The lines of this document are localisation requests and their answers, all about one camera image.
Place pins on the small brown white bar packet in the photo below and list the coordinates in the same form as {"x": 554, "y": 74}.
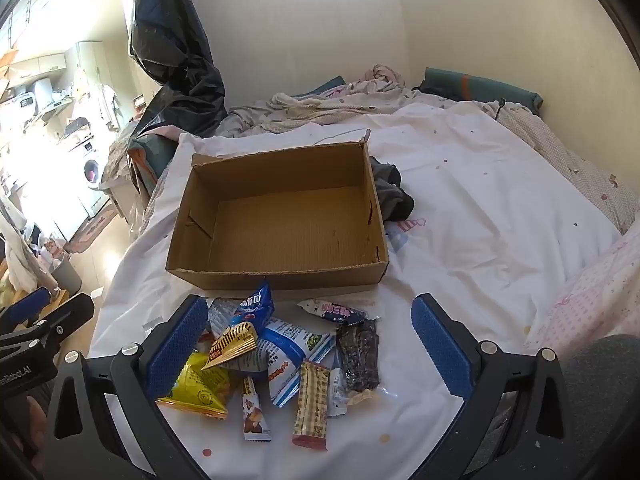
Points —
{"x": 253, "y": 415}

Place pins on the silver snack packet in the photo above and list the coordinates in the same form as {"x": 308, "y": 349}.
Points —
{"x": 220, "y": 315}

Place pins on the white pink small packet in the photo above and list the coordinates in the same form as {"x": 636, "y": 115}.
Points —
{"x": 332, "y": 311}

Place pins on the clear dark snack packet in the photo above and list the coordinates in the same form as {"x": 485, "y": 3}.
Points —
{"x": 357, "y": 355}

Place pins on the black plastic bag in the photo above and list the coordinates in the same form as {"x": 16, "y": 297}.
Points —
{"x": 170, "y": 45}

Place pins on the grey bin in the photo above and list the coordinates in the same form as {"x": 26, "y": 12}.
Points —
{"x": 67, "y": 275}

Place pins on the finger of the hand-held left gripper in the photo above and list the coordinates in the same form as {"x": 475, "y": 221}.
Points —
{"x": 65, "y": 316}
{"x": 27, "y": 305}

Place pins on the yellow snack packet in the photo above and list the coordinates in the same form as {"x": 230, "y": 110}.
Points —
{"x": 200, "y": 390}

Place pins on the white washing machine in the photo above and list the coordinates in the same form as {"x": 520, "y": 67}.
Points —
{"x": 92, "y": 170}

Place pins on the gold triangular snack packet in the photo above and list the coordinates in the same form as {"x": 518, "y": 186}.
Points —
{"x": 232, "y": 345}

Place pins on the beige dotted quilt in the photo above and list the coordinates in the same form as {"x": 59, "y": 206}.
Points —
{"x": 575, "y": 165}

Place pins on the white bed sheet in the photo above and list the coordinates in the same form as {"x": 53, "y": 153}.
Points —
{"x": 475, "y": 210}

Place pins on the teal folded blanket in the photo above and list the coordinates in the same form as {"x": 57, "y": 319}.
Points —
{"x": 147, "y": 160}

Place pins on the pink checkered blanket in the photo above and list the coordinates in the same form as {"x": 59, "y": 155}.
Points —
{"x": 595, "y": 290}

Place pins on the patterned floor mat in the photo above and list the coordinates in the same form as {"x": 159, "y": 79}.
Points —
{"x": 92, "y": 230}

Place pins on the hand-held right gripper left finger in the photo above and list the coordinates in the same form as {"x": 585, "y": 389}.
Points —
{"x": 180, "y": 347}

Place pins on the white blue-striped snack packet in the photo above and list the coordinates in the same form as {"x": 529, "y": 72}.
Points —
{"x": 287, "y": 355}

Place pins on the blue cookie packet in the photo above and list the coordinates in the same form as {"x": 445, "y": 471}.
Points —
{"x": 255, "y": 305}

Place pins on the grey cloth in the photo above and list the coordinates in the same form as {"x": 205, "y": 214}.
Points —
{"x": 392, "y": 190}

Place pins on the teal rolled mat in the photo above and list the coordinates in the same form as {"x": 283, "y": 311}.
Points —
{"x": 480, "y": 85}

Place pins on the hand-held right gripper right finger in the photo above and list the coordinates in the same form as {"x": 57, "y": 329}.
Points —
{"x": 440, "y": 347}

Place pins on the small white clear packet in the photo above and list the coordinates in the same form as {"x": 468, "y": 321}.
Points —
{"x": 337, "y": 397}

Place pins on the beige checkered bar packet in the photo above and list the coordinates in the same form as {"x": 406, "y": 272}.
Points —
{"x": 311, "y": 405}

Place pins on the crumpled patterned bedding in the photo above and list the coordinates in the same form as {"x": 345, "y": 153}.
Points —
{"x": 325, "y": 105}

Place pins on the white hanging cloth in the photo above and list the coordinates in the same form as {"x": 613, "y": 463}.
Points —
{"x": 17, "y": 250}

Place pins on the person's grey trouser leg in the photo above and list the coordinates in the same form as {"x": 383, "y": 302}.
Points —
{"x": 605, "y": 400}

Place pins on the brown cardboard box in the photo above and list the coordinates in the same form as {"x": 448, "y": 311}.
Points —
{"x": 290, "y": 220}

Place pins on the person's left hand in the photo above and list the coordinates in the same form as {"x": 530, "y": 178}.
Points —
{"x": 31, "y": 415}

